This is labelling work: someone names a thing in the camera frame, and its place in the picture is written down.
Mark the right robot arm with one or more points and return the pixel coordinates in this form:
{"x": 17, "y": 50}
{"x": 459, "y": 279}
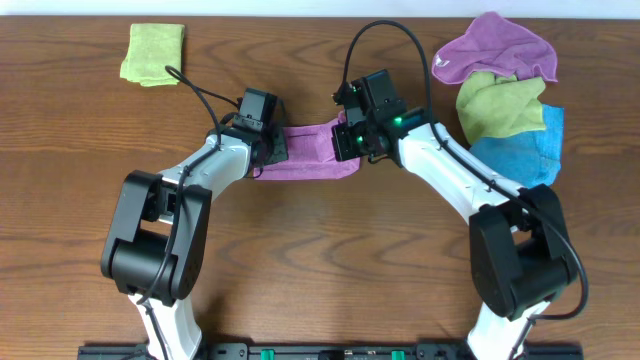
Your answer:
{"x": 521, "y": 256}

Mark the crumpled olive green cloth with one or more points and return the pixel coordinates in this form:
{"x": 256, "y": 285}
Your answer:
{"x": 491, "y": 106}

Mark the crumpled purple cloth at top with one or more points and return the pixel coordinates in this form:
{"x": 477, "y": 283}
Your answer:
{"x": 494, "y": 44}

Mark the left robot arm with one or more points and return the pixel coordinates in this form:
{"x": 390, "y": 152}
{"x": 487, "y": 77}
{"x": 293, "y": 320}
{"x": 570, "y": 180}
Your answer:
{"x": 155, "y": 246}

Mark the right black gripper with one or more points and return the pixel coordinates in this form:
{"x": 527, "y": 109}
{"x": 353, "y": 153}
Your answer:
{"x": 343, "y": 149}

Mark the crumpled blue cloth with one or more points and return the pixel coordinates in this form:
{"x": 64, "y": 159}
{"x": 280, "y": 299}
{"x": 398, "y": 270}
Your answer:
{"x": 530, "y": 158}

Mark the purple microfiber cloth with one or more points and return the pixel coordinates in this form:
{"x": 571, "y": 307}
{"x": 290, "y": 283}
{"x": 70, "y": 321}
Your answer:
{"x": 311, "y": 155}

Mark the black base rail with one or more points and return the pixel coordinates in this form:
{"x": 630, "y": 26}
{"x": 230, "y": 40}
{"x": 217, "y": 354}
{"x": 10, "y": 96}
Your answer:
{"x": 241, "y": 351}

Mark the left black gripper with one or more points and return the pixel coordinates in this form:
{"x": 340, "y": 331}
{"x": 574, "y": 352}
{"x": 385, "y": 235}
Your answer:
{"x": 282, "y": 153}

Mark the folded light green cloth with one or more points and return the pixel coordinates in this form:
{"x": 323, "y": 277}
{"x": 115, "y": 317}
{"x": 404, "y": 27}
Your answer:
{"x": 153, "y": 46}

